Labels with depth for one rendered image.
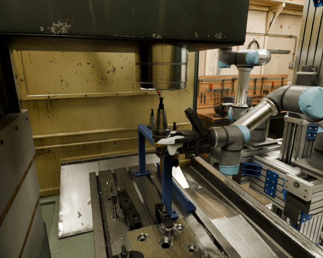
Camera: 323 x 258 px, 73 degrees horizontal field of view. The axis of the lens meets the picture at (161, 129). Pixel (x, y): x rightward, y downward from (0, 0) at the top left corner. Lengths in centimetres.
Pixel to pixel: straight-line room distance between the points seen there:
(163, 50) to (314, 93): 61
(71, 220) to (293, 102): 134
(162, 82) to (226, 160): 41
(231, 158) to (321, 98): 40
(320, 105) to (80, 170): 149
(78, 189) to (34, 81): 78
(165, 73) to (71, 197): 120
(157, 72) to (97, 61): 108
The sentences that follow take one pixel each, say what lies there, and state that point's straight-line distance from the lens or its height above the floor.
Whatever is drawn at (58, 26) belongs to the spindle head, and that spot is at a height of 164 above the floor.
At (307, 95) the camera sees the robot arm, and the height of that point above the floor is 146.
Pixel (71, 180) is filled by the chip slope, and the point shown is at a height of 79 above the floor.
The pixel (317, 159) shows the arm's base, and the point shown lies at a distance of 143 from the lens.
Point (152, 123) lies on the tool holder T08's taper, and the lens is 125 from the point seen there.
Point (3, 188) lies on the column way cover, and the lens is 64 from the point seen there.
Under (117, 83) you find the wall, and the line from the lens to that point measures 167.
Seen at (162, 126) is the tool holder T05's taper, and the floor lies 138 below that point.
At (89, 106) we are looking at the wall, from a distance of 168.
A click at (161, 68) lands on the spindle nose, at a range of 61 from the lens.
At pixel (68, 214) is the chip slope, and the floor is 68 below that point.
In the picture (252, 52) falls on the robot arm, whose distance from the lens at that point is 133.
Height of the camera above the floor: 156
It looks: 16 degrees down
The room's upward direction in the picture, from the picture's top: straight up
